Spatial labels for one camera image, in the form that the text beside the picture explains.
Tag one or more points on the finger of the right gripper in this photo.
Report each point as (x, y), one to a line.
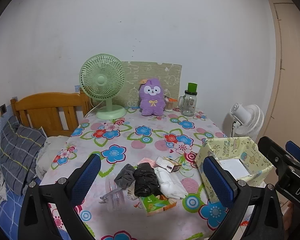
(293, 149)
(278, 156)

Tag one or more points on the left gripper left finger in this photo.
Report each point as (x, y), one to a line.
(36, 221)

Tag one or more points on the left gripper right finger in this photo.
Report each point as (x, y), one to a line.
(266, 221)

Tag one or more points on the cartoon small carton box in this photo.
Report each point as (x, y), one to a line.
(169, 164)

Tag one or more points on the pink paper packet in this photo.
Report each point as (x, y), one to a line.
(147, 160)

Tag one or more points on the beige door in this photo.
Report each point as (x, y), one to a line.
(283, 116)

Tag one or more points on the yellow cartoon storage box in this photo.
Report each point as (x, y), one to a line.
(240, 156)

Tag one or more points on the white standing fan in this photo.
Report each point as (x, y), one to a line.
(243, 121)

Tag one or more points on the grey plaid pillow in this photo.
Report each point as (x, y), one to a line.
(19, 149)

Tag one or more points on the wooden bed headboard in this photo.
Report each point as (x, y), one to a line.
(55, 112)

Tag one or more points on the glass jar green lid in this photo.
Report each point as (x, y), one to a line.
(187, 102)

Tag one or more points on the floral tablecloth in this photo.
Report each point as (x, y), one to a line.
(126, 141)

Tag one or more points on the small jar orange lid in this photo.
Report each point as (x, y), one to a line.
(170, 102)

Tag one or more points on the purple plush toy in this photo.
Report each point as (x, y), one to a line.
(152, 98)

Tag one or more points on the green desk fan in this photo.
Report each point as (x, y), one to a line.
(101, 78)

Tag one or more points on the wall socket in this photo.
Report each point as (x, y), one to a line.
(3, 109)

